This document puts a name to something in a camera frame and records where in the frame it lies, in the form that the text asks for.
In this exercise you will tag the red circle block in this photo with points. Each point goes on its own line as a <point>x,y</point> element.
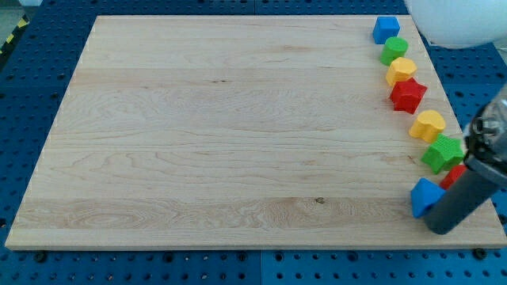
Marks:
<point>452,176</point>

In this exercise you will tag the yellow hexagon block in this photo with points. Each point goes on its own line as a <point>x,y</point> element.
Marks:
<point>400,70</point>

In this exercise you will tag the wooden board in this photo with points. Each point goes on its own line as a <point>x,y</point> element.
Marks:
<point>221,132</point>

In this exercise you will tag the green star block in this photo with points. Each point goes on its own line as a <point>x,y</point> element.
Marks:
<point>443,154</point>

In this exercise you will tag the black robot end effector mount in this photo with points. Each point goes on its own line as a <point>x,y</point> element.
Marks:
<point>485,138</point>

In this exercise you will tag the blue triangle block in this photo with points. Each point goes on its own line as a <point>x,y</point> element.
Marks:
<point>423,196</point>

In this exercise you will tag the yellow heart block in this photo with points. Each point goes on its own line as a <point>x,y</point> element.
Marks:
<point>427,126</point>

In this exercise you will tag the green cylinder block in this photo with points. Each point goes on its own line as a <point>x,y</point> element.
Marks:
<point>393,48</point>

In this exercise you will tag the blue cube block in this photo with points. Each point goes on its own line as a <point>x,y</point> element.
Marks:
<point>385,27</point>

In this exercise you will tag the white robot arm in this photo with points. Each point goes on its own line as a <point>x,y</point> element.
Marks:
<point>466,24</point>

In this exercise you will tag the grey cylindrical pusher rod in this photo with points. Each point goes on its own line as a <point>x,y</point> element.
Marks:
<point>470,191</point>

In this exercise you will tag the red star block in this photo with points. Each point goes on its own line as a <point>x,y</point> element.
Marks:
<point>407,95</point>

